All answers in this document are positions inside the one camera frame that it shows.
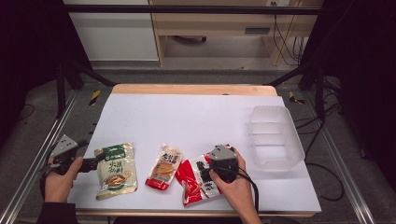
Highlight black hanging cables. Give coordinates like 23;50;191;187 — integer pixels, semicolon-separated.
271;1;310;67

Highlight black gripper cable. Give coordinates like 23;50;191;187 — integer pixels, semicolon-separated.
214;165;261;214

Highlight black floor cable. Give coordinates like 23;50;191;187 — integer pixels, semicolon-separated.
294;102;346;203

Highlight white cabinet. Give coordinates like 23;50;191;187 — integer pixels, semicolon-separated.
64;0;161;62

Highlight person's left hand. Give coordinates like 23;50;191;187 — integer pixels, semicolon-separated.
43;157;84;203

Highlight red and white packet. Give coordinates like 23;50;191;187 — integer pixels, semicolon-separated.
175;144;234;207

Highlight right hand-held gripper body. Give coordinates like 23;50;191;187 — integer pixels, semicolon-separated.
207;144;240;184

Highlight beige spout pouch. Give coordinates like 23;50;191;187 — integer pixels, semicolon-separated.
145;142;183;191

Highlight light wooden desk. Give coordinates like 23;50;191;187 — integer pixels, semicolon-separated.
148;0;325;67

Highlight translucent plastic container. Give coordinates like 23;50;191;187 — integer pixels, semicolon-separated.
247;105;306;173

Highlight black frame bar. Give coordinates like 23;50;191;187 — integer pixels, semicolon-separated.
62;4;322;15

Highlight person's right hand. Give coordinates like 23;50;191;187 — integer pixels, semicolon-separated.
208;148;260;218

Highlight black curtain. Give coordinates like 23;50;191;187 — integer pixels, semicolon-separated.
0;0;92;150
304;0;396;190

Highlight black stand leg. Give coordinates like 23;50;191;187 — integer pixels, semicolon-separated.
266;60;327;123
55;59;117;119

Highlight green and beige seasoning pouch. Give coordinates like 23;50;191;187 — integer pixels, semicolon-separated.
93;142;138;201

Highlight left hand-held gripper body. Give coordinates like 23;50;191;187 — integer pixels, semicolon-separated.
40;133;92;175

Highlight aluminium rail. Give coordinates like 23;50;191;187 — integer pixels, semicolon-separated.
0;90;79;224
302;90;376;224

